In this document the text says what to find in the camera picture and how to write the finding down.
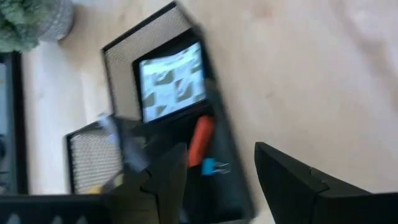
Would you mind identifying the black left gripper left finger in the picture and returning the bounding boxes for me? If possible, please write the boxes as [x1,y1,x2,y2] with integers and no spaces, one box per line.
[0,142,189,224]

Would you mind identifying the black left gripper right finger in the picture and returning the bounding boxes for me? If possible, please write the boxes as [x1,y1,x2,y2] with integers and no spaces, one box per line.
[254,141,398,224]

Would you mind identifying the light blue retractable pen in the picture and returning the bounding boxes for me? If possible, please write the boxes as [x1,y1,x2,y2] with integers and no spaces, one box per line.
[98,113,150,174]

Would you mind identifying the small blue binder clip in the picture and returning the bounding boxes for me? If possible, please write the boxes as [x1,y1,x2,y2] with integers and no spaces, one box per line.
[201,157,231,177]

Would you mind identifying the orange eraser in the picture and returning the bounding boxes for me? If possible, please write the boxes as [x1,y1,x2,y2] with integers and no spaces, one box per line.
[188,115,216,169]

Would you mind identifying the black mesh desk organizer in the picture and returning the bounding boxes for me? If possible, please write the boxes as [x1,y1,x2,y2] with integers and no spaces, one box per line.
[65,1,256,223]

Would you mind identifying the yellow handled scissors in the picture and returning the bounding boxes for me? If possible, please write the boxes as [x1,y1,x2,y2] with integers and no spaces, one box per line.
[88,174,125,195]

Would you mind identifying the blue sticky note pad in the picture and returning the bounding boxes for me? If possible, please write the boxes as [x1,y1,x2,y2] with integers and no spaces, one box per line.
[138,42,208,124]

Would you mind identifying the green potted plant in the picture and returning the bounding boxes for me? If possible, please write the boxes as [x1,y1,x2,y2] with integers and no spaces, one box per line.
[0,0,75,53]

